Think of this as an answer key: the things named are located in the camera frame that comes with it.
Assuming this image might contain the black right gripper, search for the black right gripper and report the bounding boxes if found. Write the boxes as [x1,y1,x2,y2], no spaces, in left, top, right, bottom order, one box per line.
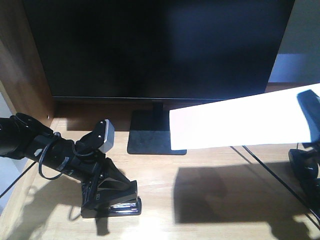
[288,89,320,215]

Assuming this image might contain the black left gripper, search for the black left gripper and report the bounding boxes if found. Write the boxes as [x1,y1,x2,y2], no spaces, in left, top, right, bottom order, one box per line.
[29,131,106,182]

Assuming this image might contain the white paper sheet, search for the white paper sheet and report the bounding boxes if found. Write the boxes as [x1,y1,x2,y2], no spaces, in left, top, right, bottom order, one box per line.
[169,83,320,150]

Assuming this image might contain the black stapler with orange button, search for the black stapler with orange button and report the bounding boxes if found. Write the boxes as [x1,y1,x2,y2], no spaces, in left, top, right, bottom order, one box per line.
[80,157,143,219]

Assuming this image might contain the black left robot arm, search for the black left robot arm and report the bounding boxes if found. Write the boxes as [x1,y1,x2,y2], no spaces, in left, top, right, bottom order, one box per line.
[0,113,115,182]

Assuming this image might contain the wooden desk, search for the wooden desk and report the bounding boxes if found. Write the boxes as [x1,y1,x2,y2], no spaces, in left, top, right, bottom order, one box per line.
[0,0,320,240]

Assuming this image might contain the black monitor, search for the black monitor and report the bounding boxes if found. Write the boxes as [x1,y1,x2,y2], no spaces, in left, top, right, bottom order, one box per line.
[22,0,294,155]

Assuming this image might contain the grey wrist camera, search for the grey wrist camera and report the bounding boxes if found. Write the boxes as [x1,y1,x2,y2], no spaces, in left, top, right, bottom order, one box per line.
[96,119,115,153]

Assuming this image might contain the black monitor cable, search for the black monitor cable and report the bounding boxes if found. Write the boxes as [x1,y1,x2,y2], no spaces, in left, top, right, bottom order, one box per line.
[229,145,320,226]

